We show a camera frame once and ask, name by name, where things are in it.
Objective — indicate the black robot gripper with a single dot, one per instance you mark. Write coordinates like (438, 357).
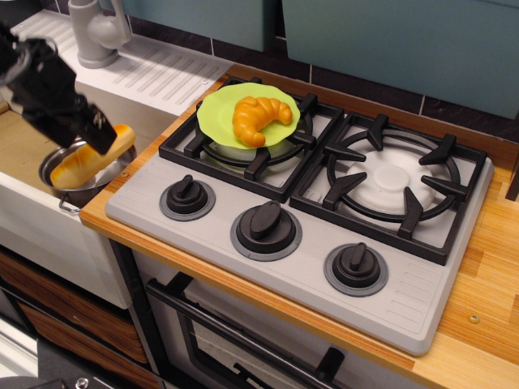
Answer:
(46, 91)

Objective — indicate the yellow toy bread loaf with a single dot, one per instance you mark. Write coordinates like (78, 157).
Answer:
(84, 163)

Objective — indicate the orange toy croissant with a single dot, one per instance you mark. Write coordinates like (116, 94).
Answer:
(253, 114)

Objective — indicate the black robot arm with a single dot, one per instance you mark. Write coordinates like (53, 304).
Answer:
(16, 54)

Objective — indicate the white toy sink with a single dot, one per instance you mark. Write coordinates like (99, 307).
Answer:
(147, 87)

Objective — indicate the small stainless steel pot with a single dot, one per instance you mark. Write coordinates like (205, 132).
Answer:
(72, 200)

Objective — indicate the light green plastic plate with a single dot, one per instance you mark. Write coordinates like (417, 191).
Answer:
(216, 112)

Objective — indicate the grey toy faucet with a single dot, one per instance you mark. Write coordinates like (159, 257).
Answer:
(98, 36)

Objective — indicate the black left stove knob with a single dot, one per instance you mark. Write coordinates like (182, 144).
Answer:
(187, 200)

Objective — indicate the black stove knob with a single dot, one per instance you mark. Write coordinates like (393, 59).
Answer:
(266, 233)
(187, 200)
(356, 270)

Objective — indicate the grey toy stove top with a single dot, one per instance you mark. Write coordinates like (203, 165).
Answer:
(405, 313)

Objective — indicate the wood grain drawer front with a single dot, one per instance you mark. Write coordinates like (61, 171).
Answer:
(77, 321)

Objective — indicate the black left burner grate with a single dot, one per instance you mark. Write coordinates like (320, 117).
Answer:
(272, 172)

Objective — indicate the black burner grate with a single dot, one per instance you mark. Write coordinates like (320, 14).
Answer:
(272, 172)
(456, 171)

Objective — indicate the black middle stove knob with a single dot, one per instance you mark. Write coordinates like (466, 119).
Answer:
(266, 233)

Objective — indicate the toy oven door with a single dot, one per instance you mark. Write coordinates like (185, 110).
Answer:
(227, 343)

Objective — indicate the white right burner cap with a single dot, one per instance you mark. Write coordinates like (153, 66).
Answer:
(389, 173)

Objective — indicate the black right stove knob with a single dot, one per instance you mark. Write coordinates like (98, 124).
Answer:
(356, 270)

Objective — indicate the black right burner grate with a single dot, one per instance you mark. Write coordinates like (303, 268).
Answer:
(456, 171)

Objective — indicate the black oven door handle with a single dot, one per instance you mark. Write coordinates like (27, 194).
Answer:
(322, 377)

